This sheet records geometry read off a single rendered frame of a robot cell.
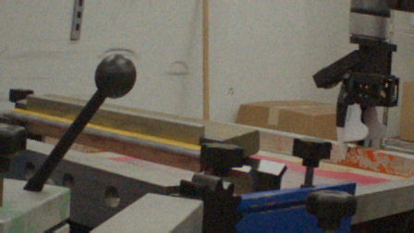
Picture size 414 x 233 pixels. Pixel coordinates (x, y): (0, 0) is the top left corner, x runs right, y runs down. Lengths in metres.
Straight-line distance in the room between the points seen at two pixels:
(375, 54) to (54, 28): 2.29
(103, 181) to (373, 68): 0.86
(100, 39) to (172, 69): 0.49
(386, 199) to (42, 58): 2.64
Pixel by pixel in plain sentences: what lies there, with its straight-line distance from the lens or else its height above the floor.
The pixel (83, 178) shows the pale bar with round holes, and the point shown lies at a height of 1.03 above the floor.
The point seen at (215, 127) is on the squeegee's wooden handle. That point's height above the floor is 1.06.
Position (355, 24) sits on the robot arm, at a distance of 1.76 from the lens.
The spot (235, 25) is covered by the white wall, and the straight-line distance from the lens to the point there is 4.70.
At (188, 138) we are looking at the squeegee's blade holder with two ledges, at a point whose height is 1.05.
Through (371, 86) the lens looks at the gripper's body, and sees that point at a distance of 1.74.
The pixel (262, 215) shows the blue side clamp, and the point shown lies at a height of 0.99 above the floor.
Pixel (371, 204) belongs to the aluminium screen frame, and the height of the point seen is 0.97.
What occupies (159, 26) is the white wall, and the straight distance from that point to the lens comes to 4.32.
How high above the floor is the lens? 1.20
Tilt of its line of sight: 7 degrees down
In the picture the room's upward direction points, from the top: 5 degrees clockwise
